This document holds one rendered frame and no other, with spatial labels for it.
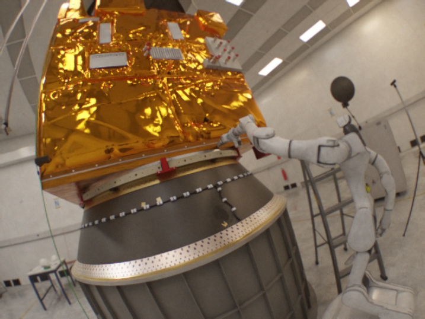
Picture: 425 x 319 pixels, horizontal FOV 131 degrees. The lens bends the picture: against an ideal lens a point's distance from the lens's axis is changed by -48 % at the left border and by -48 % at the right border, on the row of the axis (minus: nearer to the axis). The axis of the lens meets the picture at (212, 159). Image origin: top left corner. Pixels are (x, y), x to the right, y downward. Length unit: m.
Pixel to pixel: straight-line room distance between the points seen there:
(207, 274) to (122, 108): 1.12
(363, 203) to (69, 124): 1.65
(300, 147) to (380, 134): 3.17
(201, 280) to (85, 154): 0.95
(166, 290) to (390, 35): 8.66
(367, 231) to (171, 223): 0.99
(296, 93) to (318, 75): 1.37
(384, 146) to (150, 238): 3.74
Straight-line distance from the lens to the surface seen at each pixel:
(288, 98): 9.05
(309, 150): 0.74
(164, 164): 1.13
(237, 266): 1.05
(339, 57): 8.34
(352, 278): 1.23
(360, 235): 1.00
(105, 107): 1.30
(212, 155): 1.29
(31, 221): 7.28
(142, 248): 1.02
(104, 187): 1.27
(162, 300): 1.05
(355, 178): 0.95
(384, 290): 1.44
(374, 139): 3.84
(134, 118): 1.27
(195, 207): 1.05
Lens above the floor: 1.46
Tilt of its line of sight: 9 degrees up
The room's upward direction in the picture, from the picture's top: 20 degrees counter-clockwise
